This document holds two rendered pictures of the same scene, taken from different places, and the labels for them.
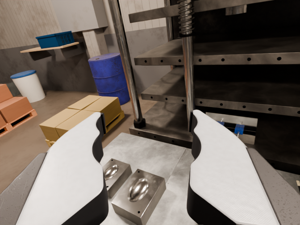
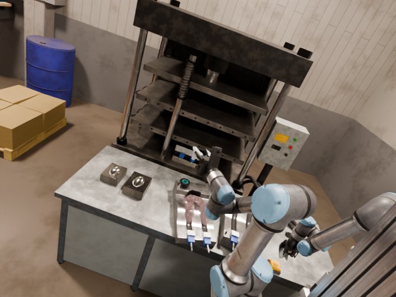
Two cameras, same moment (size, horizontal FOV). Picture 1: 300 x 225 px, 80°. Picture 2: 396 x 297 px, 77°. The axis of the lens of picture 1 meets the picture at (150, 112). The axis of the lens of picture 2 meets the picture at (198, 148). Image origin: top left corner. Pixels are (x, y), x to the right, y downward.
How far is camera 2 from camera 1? 119 cm
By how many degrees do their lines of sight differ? 32
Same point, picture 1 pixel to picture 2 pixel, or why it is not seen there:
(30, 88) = not seen: outside the picture
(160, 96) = (147, 125)
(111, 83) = (54, 79)
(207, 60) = (187, 115)
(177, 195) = (157, 188)
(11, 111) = not seen: outside the picture
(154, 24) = (126, 34)
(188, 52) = (178, 107)
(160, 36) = (129, 49)
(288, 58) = (223, 128)
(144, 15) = (155, 71)
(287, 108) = not seen: hidden behind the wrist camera
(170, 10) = (174, 78)
